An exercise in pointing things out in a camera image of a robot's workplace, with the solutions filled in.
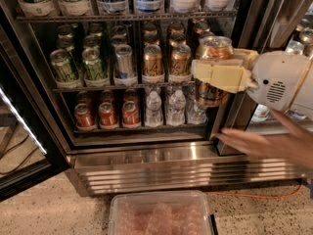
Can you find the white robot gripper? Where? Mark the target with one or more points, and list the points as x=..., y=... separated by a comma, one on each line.
x=278, y=78

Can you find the stainless steel beverage fridge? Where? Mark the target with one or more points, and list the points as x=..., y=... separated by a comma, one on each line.
x=129, y=95

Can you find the water bottle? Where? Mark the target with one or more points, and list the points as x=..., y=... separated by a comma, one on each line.
x=195, y=114
x=154, y=116
x=175, y=113

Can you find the orange can front right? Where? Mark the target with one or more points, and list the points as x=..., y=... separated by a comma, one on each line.
x=179, y=69

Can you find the green can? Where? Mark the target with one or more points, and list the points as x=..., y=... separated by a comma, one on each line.
x=66, y=73
x=96, y=74

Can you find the red can bottom middle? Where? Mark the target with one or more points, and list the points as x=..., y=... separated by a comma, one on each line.
x=108, y=118

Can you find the water bottle left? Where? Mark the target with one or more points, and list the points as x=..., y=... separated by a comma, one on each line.
x=154, y=116

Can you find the clear plastic bin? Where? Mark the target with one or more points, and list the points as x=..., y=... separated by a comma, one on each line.
x=161, y=213

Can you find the water bottle right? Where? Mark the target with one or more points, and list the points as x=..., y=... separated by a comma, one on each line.
x=195, y=114

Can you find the person's bare hand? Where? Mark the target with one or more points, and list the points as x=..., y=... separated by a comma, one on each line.
x=296, y=146

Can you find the red can bottom right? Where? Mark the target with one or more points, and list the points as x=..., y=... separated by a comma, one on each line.
x=130, y=114

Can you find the red can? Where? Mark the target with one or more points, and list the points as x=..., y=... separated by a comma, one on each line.
x=130, y=114
x=108, y=118
x=84, y=117

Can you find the open glass fridge door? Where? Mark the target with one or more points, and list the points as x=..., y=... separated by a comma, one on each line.
x=44, y=160

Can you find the green can front left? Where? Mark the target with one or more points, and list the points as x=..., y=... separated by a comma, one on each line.
x=66, y=73

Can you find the orange LaCroix can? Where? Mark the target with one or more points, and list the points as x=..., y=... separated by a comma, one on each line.
x=211, y=50

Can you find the silver blue can front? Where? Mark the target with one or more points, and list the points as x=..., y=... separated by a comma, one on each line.
x=125, y=72

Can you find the orange can front left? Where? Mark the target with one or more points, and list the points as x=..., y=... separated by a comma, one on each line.
x=153, y=71

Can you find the water bottle middle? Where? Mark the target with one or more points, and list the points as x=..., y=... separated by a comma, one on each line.
x=175, y=113

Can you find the red can bottom left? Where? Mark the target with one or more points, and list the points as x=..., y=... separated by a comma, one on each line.
x=84, y=117

